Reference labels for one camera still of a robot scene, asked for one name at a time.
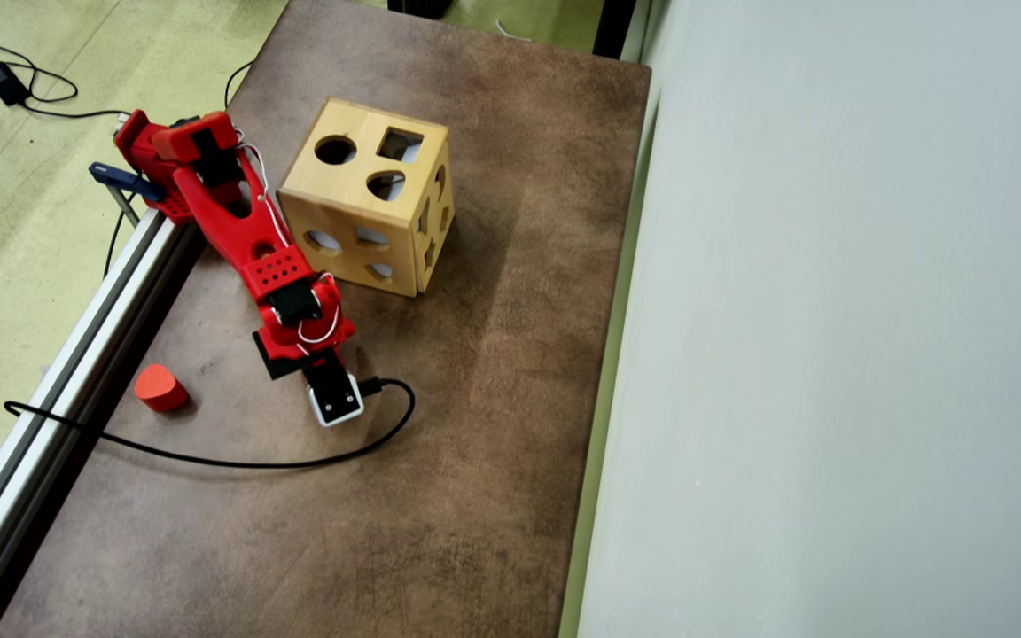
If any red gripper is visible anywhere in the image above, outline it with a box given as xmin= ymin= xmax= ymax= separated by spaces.
xmin=253 ymin=306 xmax=357 ymax=382

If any wooden shape sorter box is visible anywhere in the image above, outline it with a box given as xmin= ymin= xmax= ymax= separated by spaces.
xmin=277 ymin=97 xmax=456 ymax=298

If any red rounded triangle block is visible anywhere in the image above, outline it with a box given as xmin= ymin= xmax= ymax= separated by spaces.
xmin=134 ymin=363 xmax=191 ymax=413

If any blue clamp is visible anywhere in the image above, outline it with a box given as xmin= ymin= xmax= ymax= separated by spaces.
xmin=90 ymin=162 xmax=166 ymax=227

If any black object on floor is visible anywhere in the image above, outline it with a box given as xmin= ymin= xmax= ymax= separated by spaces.
xmin=386 ymin=0 xmax=456 ymax=20

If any black power adapter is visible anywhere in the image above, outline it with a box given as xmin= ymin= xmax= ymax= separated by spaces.
xmin=0 ymin=62 xmax=31 ymax=107

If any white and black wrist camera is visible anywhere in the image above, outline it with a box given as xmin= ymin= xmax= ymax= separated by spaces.
xmin=302 ymin=353 xmax=365 ymax=428

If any white wire on arm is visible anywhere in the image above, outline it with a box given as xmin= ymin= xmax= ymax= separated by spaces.
xmin=234 ymin=131 xmax=343 ymax=346

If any thick black camera cable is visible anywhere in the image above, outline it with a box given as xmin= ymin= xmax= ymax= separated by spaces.
xmin=4 ymin=377 xmax=417 ymax=471

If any black cable under rail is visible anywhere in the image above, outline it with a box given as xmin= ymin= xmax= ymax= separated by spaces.
xmin=103 ymin=211 xmax=127 ymax=280

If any black cable at table edge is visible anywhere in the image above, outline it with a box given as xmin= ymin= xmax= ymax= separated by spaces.
xmin=224 ymin=60 xmax=254 ymax=109

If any aluminium profile rail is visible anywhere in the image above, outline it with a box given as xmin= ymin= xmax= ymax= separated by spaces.
xmin=0 ymin=208 xmax=203 ymax=638

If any thin black adapter cable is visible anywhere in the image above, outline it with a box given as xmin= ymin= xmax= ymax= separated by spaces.
xmin=0 ymin=44 xmax=132 ymax=121

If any dark vertical post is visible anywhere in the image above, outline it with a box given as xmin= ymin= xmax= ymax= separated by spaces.
xmin=593 ymin=0 xmax=637 ymax=61

